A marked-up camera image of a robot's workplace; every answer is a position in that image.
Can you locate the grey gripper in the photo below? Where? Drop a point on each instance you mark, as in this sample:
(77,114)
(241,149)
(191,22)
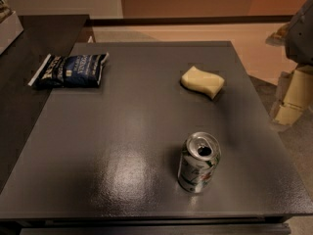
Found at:
(300,38)

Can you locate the yellow sponge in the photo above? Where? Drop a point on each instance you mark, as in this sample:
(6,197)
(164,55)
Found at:
(201,81)

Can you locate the green 7up can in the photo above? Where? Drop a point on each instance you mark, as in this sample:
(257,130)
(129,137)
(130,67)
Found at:
(199,159)

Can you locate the blue chip bag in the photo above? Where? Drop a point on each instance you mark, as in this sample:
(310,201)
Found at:
(73,71)

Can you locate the grey box at left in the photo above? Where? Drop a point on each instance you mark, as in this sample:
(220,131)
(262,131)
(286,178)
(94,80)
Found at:
(10,25)

